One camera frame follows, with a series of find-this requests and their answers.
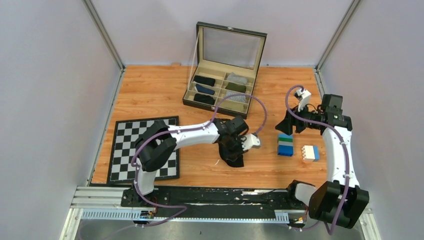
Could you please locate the black white checkerboard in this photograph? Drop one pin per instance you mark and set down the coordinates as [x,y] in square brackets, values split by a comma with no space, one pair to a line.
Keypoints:
[126,132]

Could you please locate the black rolled cloth bottom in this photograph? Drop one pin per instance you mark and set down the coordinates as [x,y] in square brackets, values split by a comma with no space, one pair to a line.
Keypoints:
[205,99]

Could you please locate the blue green brick stack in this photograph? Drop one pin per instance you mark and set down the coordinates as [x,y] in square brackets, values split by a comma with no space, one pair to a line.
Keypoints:
[285,145]

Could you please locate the black underwear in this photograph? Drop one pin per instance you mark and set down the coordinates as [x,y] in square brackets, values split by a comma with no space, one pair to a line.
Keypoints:
[232,160]

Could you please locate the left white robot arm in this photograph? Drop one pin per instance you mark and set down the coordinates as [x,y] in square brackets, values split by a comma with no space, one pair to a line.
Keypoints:
[155,146]

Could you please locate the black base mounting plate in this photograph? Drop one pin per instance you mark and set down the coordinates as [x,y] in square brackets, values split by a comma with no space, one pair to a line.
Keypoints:
[211,203]

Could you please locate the striped rolled cloth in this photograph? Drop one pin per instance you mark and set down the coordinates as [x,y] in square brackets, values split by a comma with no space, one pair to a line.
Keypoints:
[236,96]

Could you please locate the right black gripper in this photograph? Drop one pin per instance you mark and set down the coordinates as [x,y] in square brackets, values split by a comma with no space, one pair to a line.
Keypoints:
[285,126]

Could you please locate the aluminium frame rail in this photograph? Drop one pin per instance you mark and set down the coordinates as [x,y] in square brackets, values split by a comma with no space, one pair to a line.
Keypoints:
[103,203]

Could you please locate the black rolled cloth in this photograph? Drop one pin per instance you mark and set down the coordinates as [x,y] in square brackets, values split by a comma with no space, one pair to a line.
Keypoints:
[204,80]
[205,99]

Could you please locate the black rolled cloth top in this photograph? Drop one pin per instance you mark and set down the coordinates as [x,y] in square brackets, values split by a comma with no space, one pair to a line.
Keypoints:
[204,80]

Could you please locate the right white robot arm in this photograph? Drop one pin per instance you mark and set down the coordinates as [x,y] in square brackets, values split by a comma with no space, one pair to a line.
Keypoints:
[340,200]

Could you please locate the black compartment storage box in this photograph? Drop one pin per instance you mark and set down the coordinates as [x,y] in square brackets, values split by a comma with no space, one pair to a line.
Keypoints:
[219,51]

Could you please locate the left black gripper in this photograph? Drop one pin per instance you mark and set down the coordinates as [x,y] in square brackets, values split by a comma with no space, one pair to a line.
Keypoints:
[238,138]

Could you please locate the white blue brick block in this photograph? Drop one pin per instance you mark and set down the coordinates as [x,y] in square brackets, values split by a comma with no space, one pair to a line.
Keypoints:
[310,153]

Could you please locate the olive green rolled cloth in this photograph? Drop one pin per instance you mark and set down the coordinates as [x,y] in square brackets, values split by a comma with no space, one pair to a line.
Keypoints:
[231,86]

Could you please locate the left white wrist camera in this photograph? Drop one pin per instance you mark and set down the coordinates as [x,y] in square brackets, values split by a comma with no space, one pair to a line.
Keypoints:
[250,141]

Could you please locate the grey rolled cloth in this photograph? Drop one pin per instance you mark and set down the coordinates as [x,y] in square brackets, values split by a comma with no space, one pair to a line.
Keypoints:
[232,77]

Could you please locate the navy rolled cloth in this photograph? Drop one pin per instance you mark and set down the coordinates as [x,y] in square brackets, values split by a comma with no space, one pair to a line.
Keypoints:
[201,89]

